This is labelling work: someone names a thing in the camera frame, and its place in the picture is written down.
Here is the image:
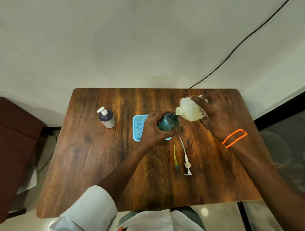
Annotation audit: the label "person's left hand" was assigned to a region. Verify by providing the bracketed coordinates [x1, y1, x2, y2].
[138, 111, 176, 149]

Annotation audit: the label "person's right hand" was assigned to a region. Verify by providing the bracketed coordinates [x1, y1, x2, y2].
[190, 91, 244, 144]

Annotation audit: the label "dark teal round bottle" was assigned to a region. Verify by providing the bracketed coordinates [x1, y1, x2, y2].
[157, 112, 180, 132]

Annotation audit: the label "cream plastic refill bottle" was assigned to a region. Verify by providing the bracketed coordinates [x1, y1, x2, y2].
[176, 95, 209, 122]

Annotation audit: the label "person's right forearm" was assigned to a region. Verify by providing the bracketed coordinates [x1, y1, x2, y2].
[224, 130, 305, 231]

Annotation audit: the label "person's left forearm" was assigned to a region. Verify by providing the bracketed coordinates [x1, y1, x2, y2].
[97, 143, 156, 206]

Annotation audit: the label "dark pump head yellow tube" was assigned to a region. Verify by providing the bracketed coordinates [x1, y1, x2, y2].
[173, 144, 181, 178]

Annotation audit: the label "light blue plastic basket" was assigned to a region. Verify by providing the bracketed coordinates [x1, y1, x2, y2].
[132, 114, 172, 142]

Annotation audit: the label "white pump head with tube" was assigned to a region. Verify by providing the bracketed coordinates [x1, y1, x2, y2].
[179, 136, 193, 176]

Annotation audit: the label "dark blue pump bottle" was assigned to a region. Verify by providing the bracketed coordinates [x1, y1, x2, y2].
[96, 107, 116, 129]

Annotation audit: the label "dark green trousers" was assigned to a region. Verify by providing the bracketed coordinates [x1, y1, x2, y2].
[170, 206, 206, 231]

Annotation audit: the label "white shirt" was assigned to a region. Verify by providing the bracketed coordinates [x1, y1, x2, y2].
[48, 185, 206, 231]

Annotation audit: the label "brown upholstered chair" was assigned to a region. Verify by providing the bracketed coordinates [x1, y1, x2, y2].
[0, 97, 47, 216]

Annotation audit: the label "orange beaded bracelet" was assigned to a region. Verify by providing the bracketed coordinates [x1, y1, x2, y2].
[222, 129, 248, 149]

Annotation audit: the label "black wall cable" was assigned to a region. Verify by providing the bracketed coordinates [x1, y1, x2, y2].
[189, 0, 290, 89]

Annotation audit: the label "black floor cable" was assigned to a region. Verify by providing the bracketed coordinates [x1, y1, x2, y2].
[36, 131, 59, 175]

